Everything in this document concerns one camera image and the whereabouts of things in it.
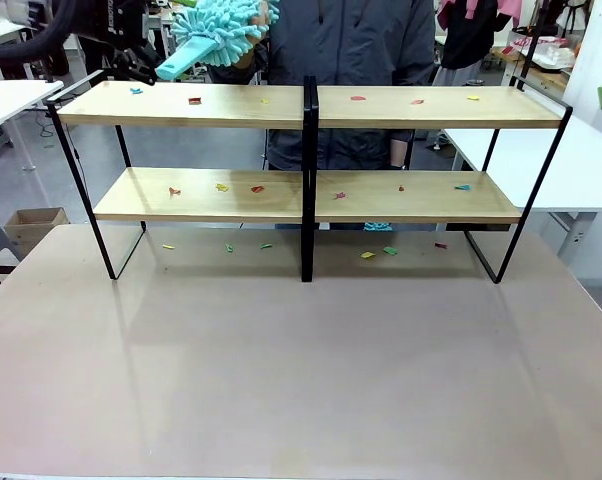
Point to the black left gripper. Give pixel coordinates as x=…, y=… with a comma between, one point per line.
x=113, y=22

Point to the light teal chenille duster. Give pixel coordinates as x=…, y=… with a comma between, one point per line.
x=216, y=30

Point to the person's left forearm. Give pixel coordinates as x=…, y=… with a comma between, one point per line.
x=400, y=150

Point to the person's right hand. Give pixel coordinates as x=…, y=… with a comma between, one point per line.
x=245, y=61

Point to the clear plastic boxes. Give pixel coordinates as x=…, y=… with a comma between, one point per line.
x=553, y=55

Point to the red square paper scrap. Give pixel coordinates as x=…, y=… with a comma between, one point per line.
x=195, y=100

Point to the wooden workbench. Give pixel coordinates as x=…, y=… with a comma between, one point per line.
x=541, y=72

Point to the large white table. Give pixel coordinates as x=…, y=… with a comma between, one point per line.
x=571, y=170

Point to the black pole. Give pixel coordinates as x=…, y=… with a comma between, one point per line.
x=536, y=30

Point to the hanging black pink garments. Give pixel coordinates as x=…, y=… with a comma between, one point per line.
x=468, y=35

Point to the orange red paper scrap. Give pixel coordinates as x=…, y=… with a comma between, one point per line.
x=174, y=191

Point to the yellow crumpled paper scrap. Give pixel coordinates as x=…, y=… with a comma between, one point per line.
x=222, y=187

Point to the teal paper scrap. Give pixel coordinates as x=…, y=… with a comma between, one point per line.
x=463, y=188

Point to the person in dark grey jacket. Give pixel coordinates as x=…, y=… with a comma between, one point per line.
x=351, y=40

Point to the cardboard box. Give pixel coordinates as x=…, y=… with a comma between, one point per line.
x=33, y=225

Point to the bright green paper scrap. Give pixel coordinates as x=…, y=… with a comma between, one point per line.
x=390, y=250

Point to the black frame wooden shelf rack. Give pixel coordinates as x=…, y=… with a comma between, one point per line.
x=181, y=119

